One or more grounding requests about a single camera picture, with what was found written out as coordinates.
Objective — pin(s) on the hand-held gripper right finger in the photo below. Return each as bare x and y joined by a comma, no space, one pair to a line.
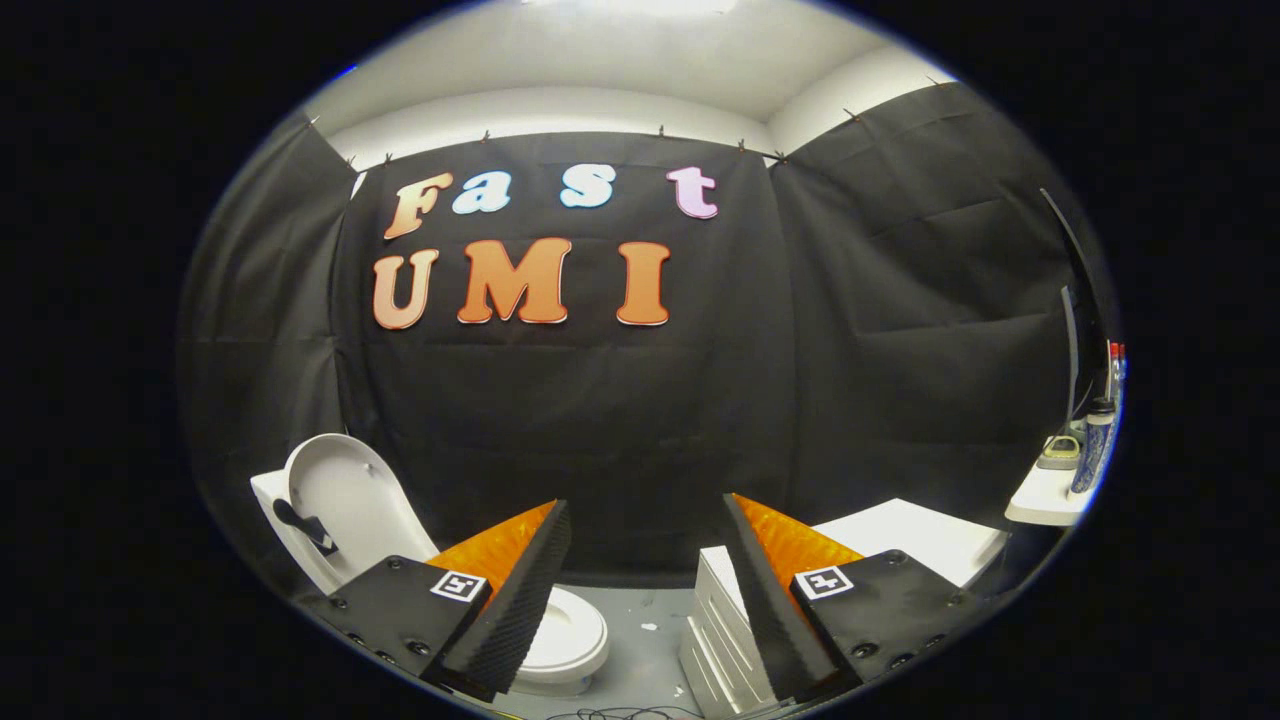
770,600

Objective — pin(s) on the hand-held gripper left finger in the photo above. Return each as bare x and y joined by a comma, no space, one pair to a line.
520,590

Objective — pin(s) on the white toilet lid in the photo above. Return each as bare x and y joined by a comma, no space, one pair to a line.
360,500

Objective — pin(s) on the white ceramic toilet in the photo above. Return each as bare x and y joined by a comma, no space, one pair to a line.
570,665

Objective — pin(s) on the white cabinet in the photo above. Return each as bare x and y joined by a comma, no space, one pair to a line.
910,535

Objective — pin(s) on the black backdrop cloth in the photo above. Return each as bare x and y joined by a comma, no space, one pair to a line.
620,420

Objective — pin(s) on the tape roll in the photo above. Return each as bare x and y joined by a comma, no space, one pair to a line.
1058,455

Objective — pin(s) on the blue patterned bottle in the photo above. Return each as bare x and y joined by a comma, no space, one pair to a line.
1092,450

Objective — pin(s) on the dark curved pole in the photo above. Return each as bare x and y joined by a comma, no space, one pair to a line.
1085,270

